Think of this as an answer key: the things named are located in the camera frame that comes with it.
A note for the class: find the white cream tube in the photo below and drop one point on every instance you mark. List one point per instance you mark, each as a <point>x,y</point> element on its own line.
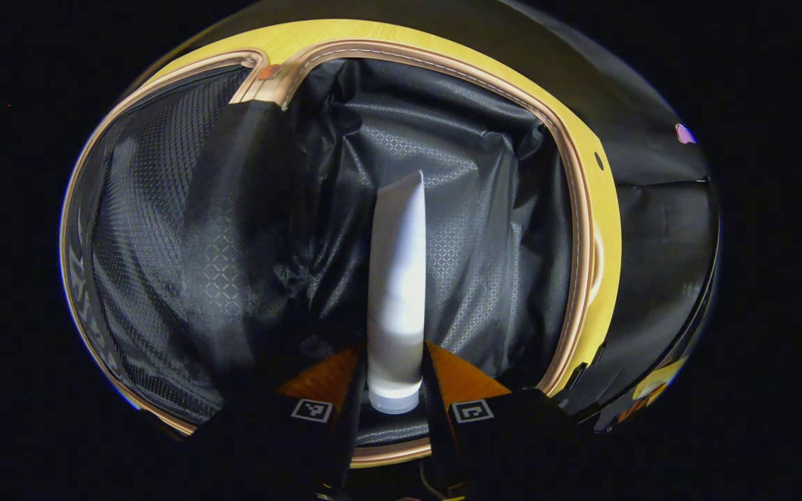
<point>397,292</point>

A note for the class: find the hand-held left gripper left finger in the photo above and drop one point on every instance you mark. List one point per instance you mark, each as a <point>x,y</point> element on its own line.
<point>352,417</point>

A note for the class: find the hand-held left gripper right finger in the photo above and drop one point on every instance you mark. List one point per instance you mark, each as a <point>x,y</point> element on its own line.
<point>436,424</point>

